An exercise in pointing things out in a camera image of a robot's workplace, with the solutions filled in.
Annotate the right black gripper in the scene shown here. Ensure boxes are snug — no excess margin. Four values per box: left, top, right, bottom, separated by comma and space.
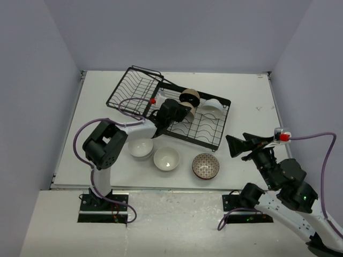
224, 132, 277, 188

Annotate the plain tan bowl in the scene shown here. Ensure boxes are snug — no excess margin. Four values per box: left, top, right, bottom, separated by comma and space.
185, 106, 195, 122

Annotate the black glazed tan bowl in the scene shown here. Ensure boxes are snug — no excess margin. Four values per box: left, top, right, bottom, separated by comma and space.
179, 88, 200, 108

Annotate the white bowl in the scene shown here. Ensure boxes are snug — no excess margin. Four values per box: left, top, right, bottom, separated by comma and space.
128, 139, 154, 158
200, 99, 223, 119
132, 153, 152, 161

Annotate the tan bowl with leaf motif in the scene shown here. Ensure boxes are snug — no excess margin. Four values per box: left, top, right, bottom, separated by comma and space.
153, 147, 180, 171

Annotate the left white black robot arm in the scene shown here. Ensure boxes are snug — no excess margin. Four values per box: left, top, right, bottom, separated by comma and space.
73, 99, 191, 210

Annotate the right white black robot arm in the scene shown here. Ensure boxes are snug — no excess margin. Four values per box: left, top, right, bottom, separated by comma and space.
226, 128, 342, 256

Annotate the red patterned bowl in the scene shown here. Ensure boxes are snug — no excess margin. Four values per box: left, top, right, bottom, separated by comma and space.
191, 153, 220, 180

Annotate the black wire dish rack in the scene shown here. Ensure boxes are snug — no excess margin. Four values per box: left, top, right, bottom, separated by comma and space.
106, 65, 231, 151

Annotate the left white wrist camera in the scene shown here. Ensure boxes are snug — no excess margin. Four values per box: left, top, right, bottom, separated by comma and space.
150, 90, 167, 108

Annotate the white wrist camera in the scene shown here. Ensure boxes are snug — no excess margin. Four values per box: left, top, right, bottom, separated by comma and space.
265, 127, 292, 148
150, 90, 167, 108

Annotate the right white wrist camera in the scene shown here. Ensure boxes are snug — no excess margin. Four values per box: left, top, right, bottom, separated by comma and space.
265, 127, 292, 148

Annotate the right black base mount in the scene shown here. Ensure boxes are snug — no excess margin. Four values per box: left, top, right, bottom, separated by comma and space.
222, 190, 273, 224

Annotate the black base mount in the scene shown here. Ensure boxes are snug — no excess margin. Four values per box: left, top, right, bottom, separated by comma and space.
77, 194, 128, 224
222, 190, 273, 224

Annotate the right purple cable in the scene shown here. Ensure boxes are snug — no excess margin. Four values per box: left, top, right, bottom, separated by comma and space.
217, 132, 343, 239

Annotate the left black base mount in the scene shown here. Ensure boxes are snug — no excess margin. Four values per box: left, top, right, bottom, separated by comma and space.
77, 194, 128, 224

